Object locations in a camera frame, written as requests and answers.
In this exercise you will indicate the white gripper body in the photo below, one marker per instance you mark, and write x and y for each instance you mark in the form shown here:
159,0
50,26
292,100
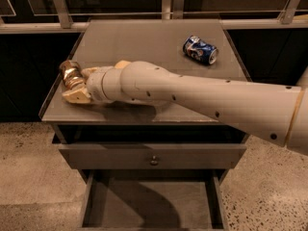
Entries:
94,87

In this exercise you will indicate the metal glass railing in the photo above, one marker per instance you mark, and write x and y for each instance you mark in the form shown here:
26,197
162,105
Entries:
72,16

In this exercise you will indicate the grey open middle drawer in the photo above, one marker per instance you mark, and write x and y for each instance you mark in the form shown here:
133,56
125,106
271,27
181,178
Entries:
152,200

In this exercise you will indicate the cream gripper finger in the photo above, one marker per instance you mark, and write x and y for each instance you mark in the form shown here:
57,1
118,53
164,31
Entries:
78,95
95,70

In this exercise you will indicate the blue soda can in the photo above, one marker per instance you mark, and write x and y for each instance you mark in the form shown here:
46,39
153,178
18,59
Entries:
197,49

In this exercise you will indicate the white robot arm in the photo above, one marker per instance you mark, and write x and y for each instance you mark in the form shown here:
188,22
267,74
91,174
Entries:
274,113

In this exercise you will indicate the yellow sponge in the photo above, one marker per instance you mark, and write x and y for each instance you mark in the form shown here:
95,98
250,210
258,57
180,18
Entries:
121,64

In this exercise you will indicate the grey drawer cabinet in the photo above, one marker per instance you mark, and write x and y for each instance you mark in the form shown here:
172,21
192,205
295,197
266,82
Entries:
157,41

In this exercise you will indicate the grey top drawer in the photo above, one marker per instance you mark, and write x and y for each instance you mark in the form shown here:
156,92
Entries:
132,146

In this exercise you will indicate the round metal drawer knob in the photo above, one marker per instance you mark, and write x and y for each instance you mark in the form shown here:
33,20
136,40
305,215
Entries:
154,161

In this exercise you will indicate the white paper bowl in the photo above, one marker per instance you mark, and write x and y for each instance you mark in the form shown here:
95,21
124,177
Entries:
154,103

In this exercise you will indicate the orange crushed soda can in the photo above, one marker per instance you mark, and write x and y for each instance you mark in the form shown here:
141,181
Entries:
71,75

